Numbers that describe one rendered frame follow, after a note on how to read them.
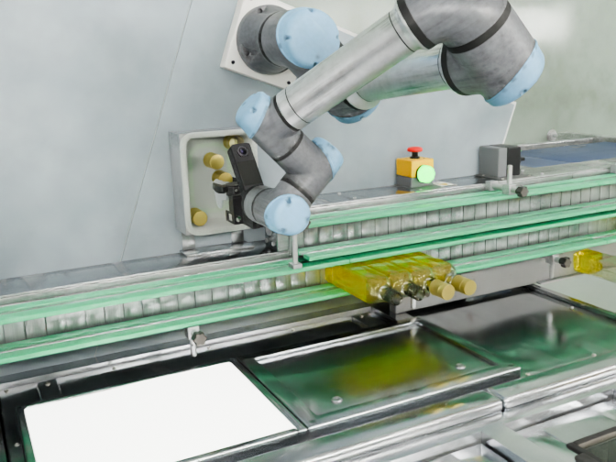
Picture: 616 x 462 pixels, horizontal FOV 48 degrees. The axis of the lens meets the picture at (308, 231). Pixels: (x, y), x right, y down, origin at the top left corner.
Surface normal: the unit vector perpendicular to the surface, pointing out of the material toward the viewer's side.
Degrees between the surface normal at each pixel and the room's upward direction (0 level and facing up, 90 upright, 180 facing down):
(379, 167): 0
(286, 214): 0
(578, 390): 90
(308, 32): 7
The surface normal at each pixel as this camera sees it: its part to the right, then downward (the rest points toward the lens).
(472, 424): -0.03, -0.97
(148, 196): 0.45, 0.19
